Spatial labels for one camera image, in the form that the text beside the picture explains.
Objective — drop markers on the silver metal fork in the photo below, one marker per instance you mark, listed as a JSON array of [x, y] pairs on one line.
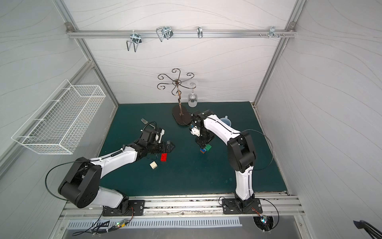
[[144, 121]]

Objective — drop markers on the red long lego brick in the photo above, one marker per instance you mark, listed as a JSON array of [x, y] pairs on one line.
[[163, 157]]

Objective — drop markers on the white slotted cable duct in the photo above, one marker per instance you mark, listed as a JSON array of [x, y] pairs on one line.
[[155, 223]]

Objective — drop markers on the cream white lego brick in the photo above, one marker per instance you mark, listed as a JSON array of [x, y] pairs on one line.
[[153, 165]]

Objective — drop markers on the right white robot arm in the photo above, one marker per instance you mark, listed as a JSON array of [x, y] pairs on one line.
[[241, 151]]

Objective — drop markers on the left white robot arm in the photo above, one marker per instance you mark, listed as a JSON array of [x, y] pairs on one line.
[[81, 185]]

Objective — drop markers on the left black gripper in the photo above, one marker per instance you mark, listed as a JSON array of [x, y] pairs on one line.
[[162, 147]]

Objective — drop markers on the metal angled hook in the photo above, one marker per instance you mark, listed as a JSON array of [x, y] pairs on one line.
[[164, 32]]

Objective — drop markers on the dark oval stand base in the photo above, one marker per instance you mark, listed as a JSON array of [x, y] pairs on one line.
[[181, 115]]

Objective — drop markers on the light blue mug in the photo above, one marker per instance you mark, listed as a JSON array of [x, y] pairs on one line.
[[226, 120]]

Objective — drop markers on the wine glass hanging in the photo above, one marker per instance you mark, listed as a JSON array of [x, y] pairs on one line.
[[192, 97]]

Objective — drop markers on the metal double hook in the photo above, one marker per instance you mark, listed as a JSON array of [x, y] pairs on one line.
[[133, 43]]

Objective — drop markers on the white wire basket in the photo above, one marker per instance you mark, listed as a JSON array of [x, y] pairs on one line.
[[59, 124]]

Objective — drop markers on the small metal hook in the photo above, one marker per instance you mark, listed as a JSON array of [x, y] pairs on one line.
[[200, 32]]

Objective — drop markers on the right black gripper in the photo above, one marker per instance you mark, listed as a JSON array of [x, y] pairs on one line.
[[201, 141]]

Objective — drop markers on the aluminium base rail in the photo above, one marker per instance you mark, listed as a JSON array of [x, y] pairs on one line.
[[195, 205]]

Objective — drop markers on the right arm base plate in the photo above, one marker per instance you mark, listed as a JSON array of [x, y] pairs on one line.
[[235, 206]]

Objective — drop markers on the aluminium top rail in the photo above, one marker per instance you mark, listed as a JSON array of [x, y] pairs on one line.
[[178, 34]]

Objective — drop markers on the metal bracket hook right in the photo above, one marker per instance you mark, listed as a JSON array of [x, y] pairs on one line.
[[272, 34]]

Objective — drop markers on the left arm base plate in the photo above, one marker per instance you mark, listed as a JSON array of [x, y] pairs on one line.
[[126, 208]]

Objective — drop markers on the copper stand pole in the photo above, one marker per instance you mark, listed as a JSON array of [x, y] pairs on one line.
[[176, 82]]

